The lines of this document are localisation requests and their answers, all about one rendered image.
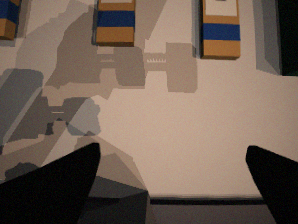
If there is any green rectangular block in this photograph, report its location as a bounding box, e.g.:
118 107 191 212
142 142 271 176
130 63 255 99
278 0 298 76

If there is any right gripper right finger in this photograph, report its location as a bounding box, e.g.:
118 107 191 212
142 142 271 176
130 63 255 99
245 145 298 224

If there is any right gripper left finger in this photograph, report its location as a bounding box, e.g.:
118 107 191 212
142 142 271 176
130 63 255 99
0 143 101 224

